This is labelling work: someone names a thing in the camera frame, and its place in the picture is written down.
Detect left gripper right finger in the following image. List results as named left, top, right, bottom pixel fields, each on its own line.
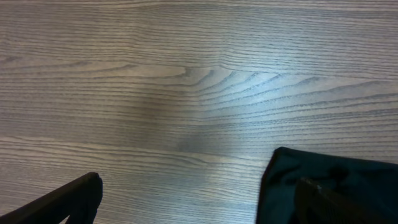
left=294, top=178, right=389, bottom=224

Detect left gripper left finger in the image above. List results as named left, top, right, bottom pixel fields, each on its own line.
left=1, top=172, right=103, bottom=224

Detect black polo shirt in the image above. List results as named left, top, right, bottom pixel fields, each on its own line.
left=256, top=147, right=397, bottom=224

